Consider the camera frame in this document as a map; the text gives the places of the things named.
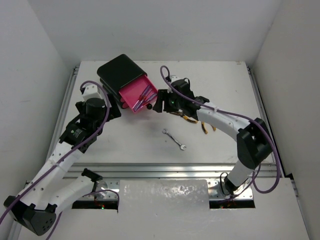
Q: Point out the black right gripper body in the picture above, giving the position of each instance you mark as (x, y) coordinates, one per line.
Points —
(179, 103)

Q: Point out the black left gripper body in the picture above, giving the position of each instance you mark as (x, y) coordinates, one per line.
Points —
(113, 109)

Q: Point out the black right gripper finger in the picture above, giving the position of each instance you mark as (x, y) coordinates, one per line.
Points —
(158, 105)
(169, 105)

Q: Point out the blue screwdriver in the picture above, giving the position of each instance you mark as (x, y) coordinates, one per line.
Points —
(139, 102)
(152, 96)
(145, 92)

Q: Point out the yellow needle-nose pliers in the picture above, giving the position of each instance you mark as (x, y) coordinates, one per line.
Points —
(186, 118)

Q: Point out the pink top drawer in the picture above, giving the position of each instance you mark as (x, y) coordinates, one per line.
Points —
(133, 90)

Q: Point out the pink drawer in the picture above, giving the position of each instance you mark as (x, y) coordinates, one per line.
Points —
(133, 90)
(124, 105)
(122, 99)

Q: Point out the yellow cutting pliers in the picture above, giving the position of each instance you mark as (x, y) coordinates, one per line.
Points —
(204, 129)

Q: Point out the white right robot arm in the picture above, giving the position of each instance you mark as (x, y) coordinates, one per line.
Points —
(251, 144)

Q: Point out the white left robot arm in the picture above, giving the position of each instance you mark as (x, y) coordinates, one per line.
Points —
(37, 206)

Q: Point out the pink bottom drawer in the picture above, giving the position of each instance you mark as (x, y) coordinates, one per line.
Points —
(124, 105)

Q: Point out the black drawer cabinet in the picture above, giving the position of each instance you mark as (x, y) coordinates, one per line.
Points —
(117, 73)

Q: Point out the silver wrench lower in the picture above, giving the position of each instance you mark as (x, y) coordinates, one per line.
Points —
(181, 146)

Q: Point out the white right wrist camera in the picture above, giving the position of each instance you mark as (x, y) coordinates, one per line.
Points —
(173, 78)

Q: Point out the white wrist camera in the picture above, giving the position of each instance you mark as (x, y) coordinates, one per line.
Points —
(173, 78)
(90, 91)

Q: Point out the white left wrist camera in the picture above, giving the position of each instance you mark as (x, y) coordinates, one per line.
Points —
(90, 91)

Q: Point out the aluminium rail frame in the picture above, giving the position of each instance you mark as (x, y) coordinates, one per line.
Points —
(162, 165)

